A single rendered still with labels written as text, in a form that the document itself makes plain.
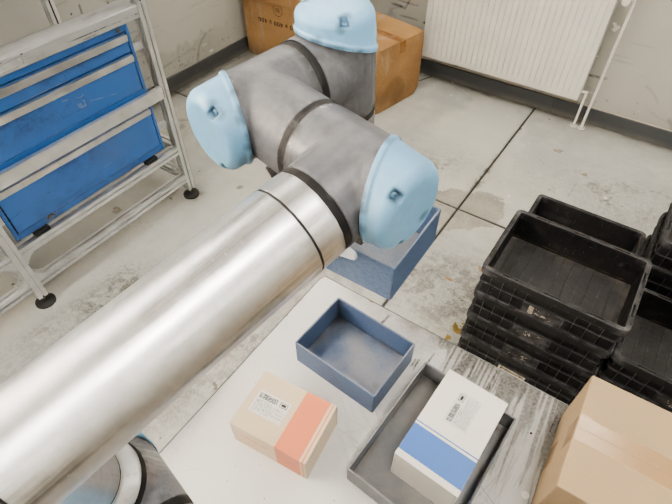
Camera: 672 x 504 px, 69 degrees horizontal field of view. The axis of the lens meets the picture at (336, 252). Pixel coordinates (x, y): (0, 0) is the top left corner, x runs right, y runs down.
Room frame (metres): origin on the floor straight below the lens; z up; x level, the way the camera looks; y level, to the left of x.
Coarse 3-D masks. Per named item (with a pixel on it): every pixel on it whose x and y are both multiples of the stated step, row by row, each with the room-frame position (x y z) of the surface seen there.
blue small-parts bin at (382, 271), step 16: (432, 208) 0.56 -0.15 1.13; (432, 224) 0.54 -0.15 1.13; (416, 240) 0.49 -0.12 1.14; (432, 240) 0.55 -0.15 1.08; (368, 256) 0.46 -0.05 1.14; (384, 256) 0.52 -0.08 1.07; (400, 256) 0.52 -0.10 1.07; (416, 256) 0.50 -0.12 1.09; (336, 272) 0.49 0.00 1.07; (352, 272) 0.47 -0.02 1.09; (368, 272) 0.46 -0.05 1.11; (384, 272) 0.44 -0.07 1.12; (400, 272) 0.45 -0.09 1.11; (368, 288) 0.46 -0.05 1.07; (384, 288) 0.44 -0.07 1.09
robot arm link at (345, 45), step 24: (312, 0) 0.46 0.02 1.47; (336, 0) 0.46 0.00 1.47; (360, 0) 0.46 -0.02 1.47; (312, 24) 0.43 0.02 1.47; (336, 24) 0.42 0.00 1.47; (360, 24) 0.43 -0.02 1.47; (312, 48) 0.42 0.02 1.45; (336, 48) 0.42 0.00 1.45; (360, 48) 0.43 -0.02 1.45; (336, 72) 0.41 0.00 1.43; (360, 72) 0.43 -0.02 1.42; (336, 96) 0.41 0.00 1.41; (360, 96) 0.43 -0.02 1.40
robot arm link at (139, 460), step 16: (128, 448) 0.24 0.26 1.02; (144, 448) 0.26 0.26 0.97; (112, 464) 0.21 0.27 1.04; (128, 464) 0.22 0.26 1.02; (144, 464) 0.23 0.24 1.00; (160, 464) 0.24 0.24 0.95; (96, 480) 0.18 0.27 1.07; (112, 480) 0.19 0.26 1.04; (128, 480) 0.20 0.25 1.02; (144, 480) 0.21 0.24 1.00; (160, 480) 0.22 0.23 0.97; (176, 480) 0.23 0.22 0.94; (80, 496) 0.16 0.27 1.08; (96, 496) 0.17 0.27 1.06; (112, 496) 0.18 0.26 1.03; (128, 496) 0.18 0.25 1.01; (144, 496) 0.19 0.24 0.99; (160, 496) 0.20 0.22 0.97
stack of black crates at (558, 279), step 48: (528, 240) 1.11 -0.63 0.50; (576, 240) 1.04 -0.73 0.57; (480, 288) 0.92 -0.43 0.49; (528, 288) 0.84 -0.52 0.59; (576, 288) 0.92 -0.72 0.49; (624, 288) 0.92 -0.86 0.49; (480, 336) 0.89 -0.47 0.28; (528, 336) 0.81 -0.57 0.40; (576, 336) 0.75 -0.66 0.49; (576, 384) 0.71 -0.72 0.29
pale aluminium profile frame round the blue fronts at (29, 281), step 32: (160, 64) 1.92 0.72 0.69; (160, 96) 1.87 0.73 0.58; (96, 128) 1.61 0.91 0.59; (160, 128) 1.89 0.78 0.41; (32, 160) 1.39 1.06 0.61; (160, 160) 1.81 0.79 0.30; (160, 192) 1.77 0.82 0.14; (192, 192) 1.92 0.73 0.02; (0, 224) 1.27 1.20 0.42; (64, 224) 1.40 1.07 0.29; (0, 256) 1.22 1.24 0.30; (64, 256) 1.37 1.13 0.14; (32, 288) 1.22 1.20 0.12
